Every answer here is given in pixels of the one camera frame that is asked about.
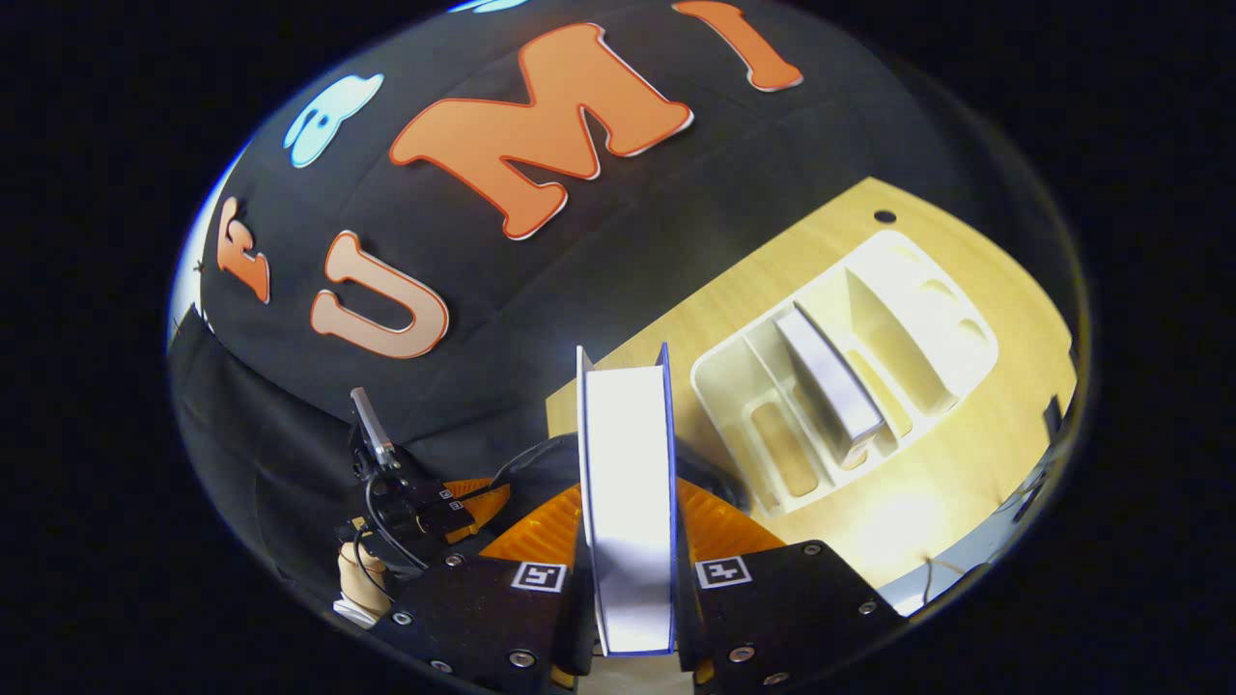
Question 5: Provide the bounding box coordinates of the book with white cover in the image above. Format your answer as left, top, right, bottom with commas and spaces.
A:
774, 303, 887, 457

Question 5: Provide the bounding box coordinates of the book with night city cover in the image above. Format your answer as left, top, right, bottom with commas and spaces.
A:
576, 343, 678, 658

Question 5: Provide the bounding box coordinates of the black backdrop cloth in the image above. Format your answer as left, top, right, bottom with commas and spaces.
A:
169, 0, 1073, 619

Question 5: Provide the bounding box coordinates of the white bookshelf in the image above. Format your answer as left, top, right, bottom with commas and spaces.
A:
690, 229, 1000, 518

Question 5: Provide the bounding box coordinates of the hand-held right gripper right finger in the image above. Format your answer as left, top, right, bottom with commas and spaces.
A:
672, 478, 909, 692

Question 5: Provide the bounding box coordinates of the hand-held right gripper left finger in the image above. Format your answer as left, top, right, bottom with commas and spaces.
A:
391, 483, 596, 692

